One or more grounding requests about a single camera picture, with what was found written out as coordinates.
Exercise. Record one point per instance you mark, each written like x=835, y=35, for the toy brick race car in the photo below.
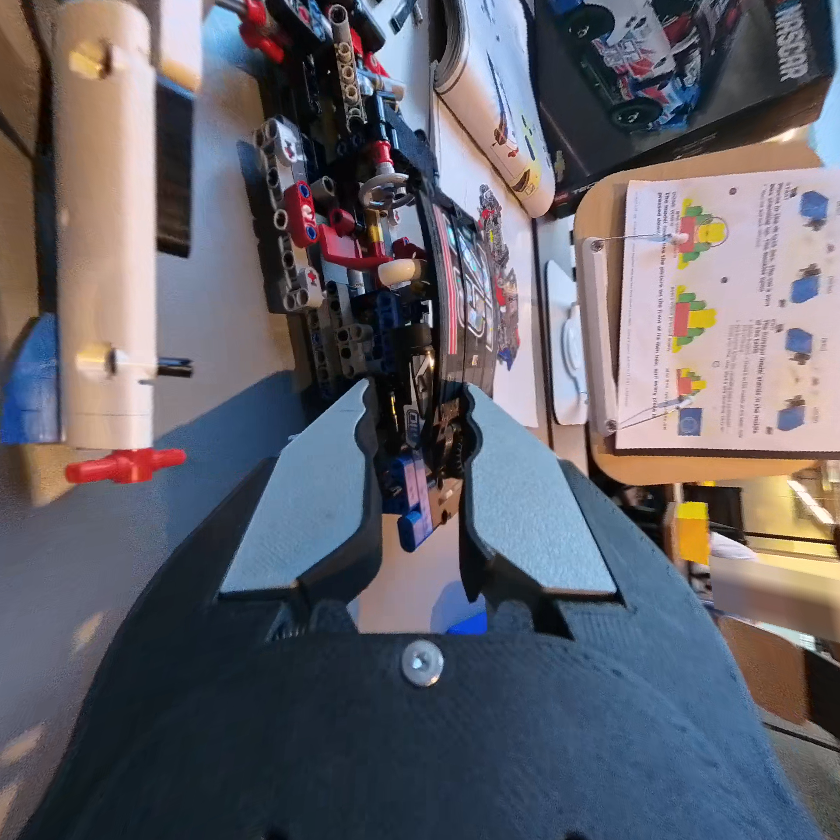
x=394, y=315

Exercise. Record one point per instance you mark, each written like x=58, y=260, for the open instruction booklet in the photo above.
x=492, y=85

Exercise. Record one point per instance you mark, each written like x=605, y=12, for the blue plastic object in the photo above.
x=469, y=620

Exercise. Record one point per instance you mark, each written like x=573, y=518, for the white brick side panel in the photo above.
x=105, y=229

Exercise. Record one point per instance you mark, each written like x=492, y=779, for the wooden board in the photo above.
x=597, y=197

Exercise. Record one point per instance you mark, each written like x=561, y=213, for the toy car set box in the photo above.
x=689, y=79

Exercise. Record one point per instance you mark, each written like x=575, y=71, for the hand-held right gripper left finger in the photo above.
x=302, y=518

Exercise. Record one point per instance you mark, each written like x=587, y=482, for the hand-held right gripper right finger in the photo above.
x=538, y=518

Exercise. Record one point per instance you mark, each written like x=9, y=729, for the white stand base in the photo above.
x=561, y=394

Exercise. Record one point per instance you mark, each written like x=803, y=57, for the printed instruction sheet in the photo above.
x=741, y=328

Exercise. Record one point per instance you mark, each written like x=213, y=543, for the yellow box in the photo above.
x=694, y=531

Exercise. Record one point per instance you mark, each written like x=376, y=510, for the white bracket bar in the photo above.
x=600, y=328

